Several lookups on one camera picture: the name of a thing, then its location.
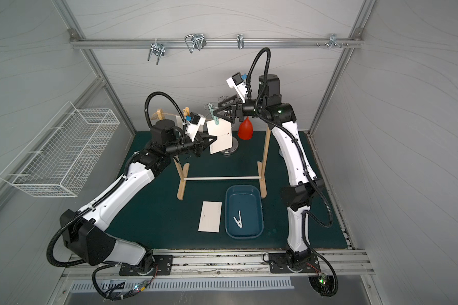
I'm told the teal plastic tray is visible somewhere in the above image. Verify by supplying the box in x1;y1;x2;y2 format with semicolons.
225;185;264;240

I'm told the chrome glass holder stand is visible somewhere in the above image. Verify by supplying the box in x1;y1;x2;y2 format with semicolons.
204;103;233;155

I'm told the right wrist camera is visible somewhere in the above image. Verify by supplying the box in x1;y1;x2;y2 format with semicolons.
226;72;248;104

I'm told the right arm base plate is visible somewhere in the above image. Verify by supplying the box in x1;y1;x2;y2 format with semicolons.
263;252;321;274

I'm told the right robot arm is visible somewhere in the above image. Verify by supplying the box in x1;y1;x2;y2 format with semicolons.
213;47;334;273

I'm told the aluminium crossbar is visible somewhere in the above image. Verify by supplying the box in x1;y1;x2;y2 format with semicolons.
70;37;365;50

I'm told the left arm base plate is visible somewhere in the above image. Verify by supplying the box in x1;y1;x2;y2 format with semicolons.
119;255;173;277

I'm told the white wire basket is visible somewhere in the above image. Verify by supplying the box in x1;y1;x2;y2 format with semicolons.
0;102;120;198

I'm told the metal clamp hook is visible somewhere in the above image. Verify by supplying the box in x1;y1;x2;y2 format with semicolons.
184;33;207;53
237;34;244;50
147;40;165;65
316;34;349;49

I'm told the mint green clothespin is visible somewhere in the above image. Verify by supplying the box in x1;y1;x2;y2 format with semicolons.
207;103;219;125

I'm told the wooden drying rack frame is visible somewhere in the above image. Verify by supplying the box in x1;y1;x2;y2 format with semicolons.
174;127;271;200

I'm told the white clothespin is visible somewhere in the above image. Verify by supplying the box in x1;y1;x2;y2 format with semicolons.
233;210;243;229

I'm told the red plastic goblet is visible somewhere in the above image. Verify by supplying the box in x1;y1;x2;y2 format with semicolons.
238;117;253;141

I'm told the white postcard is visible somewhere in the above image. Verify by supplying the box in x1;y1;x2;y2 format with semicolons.
207;119;232;155
198;201;222;233

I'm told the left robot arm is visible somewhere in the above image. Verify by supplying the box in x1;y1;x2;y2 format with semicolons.
46;91;217;274

